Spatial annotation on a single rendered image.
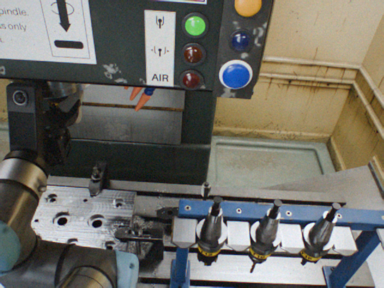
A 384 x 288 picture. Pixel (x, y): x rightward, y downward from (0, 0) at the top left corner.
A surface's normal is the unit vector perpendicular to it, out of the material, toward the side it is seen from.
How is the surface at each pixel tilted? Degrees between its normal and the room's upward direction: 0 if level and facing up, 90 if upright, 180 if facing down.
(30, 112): 62
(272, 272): 0
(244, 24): 90
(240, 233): 0
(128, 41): 90
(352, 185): 24
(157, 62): 90
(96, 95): 90
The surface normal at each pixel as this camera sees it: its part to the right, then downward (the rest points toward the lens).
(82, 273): 0.04, -0.99
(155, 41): -0.02, 0.68
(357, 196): -0.35, -0.69
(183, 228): 0.07, -0.73
